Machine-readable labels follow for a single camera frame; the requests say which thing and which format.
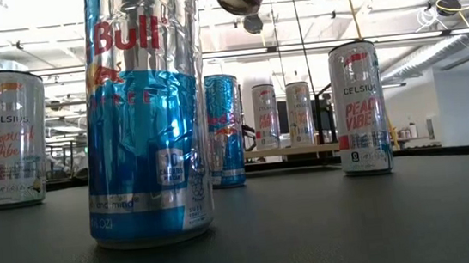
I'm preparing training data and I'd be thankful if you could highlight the blue silver Red Bull can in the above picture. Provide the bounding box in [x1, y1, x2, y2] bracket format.
[202, 71, 250, 191]
[67, 0, 222, 254]

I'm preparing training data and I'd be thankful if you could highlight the Celsius Peach Vibe can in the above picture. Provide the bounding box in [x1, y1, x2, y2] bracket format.
[326, 38, 396, 180]
[249, 83, 283, 152]

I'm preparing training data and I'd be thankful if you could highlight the Celsius Tropical Vibe can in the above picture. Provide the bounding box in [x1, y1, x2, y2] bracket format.
[283, 80, 318, 149]
[0, 65, 56, 211]

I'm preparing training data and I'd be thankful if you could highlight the round black hanging fixture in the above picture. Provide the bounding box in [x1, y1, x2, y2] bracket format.
[241, 13, 265, 36]

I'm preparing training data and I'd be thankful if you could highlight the black table mat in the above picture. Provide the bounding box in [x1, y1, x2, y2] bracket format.
[0, 150, 469, 263]

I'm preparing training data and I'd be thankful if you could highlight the yellow extension cable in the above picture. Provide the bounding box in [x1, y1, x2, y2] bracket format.
[341, 0, 402, 155]

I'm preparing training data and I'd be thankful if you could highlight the black cable reel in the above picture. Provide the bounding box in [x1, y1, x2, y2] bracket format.
[435, 0, 465, 18]

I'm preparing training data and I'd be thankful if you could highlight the black metal table frame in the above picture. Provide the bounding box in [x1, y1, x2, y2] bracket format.
[0, 138, 469, 204]

